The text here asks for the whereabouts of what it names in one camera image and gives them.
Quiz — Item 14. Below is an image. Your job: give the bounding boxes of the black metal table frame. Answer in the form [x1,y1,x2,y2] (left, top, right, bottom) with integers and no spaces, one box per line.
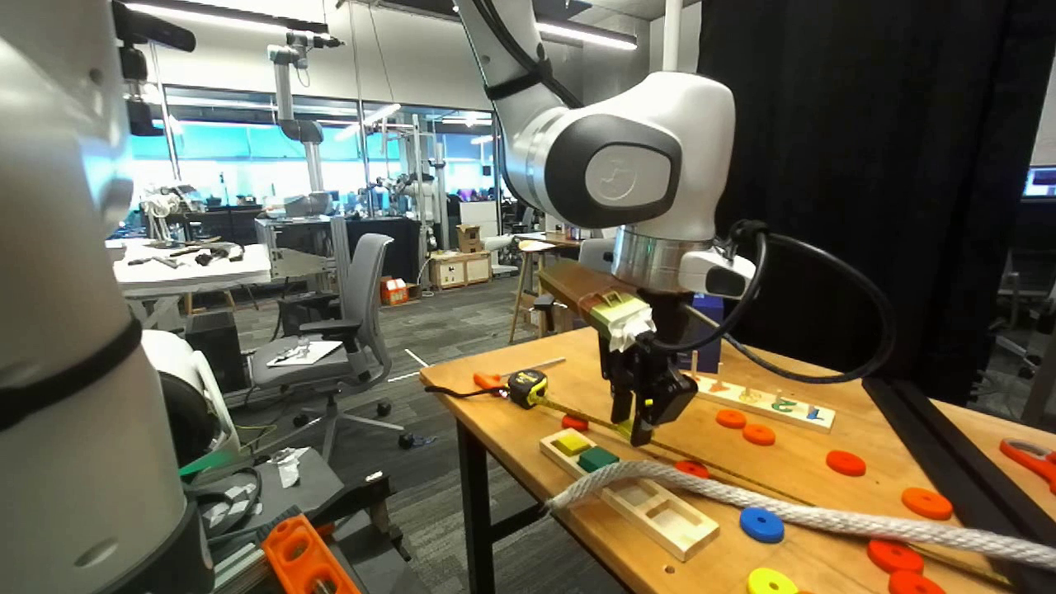
[454,424,554,594]

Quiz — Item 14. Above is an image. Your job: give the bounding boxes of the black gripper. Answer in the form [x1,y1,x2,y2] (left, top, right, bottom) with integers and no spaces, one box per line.
[596,293,703,450]

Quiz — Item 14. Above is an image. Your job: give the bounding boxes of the thin wooden stick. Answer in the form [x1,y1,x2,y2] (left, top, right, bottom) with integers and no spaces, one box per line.
[547,400,794,506]

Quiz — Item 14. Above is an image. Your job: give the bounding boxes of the green square block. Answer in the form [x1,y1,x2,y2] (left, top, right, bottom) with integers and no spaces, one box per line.
[575,446,619,474]

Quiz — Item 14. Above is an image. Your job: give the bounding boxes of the light wooden crate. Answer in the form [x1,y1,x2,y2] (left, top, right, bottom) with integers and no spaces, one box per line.
[425,249,494,289]

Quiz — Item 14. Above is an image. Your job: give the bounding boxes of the grey office chair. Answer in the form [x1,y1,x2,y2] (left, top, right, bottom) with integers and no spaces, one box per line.
[244,227,423,465]

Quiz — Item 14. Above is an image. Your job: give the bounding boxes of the black flat rail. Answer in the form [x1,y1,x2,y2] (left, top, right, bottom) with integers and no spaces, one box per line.
[860,377,1056,594]

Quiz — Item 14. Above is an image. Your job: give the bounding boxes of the white work table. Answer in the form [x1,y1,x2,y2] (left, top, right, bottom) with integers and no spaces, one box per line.
[112,237,277,305]

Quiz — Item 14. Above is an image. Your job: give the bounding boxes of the wooden colourful shape puzzle board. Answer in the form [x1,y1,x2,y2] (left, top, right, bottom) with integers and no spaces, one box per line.
[693,374,838,431]

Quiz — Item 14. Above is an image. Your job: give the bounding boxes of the orange handled scissors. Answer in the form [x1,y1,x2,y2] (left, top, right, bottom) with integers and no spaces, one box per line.
[997,436,1056,494]

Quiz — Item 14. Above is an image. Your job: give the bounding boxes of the black robot cart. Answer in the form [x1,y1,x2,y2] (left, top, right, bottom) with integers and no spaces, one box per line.
[186,442,414,594]

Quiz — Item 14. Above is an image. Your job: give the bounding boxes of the yellow black tape measure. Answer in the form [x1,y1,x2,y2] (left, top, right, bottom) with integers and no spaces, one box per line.
[504,367,550,411]

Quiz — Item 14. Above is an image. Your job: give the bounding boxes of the grey hanging robot column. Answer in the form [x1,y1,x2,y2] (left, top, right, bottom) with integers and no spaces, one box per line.
[268,30,332,209]

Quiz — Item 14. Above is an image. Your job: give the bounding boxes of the black curtain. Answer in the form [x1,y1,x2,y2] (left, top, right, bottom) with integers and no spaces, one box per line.
[695,0,1056,406]

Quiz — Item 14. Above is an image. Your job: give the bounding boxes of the yellow wooden disc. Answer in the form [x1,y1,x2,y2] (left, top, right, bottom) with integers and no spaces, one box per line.
[744,563,802,594]

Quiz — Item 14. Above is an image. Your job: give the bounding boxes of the white braided rope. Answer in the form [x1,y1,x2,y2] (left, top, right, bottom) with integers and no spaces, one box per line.
[544,459,1056,574]

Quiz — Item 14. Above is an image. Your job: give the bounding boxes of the computer monitor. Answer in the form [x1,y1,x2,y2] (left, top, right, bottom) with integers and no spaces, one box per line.
[1021,161,1056,205]

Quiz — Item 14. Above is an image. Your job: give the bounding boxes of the blue wooden disc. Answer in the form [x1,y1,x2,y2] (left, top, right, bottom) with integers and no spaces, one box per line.
[736,506,788,548]

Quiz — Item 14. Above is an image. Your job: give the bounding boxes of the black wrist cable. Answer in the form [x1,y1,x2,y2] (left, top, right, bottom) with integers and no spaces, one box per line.
[657,226,901,385]

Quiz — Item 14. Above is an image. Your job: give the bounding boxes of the wooden slotted tray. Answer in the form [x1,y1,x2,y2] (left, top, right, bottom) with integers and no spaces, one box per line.
[538,426,724,560]

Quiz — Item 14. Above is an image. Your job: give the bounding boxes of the orange plastic tool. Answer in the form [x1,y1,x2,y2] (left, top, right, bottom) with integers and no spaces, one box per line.
[262,510,359,594]

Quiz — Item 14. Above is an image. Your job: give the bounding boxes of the orange green wrist camera mount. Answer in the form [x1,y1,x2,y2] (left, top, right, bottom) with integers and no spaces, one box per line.
[538,257,661,355]

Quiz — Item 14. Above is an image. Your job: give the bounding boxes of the black mounted camera rig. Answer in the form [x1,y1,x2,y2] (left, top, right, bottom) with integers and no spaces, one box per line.
[109,0,199,139]

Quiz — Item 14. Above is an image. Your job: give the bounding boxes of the red ring on board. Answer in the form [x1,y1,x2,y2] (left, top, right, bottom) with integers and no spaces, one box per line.
[822,446,869,479]

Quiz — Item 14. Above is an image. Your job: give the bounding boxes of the wooden stool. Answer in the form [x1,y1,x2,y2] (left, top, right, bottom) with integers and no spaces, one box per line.
[504,230,577,342]

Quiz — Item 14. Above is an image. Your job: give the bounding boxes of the white rounded cover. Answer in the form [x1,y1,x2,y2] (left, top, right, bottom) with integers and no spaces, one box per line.
[142,326,242,465]

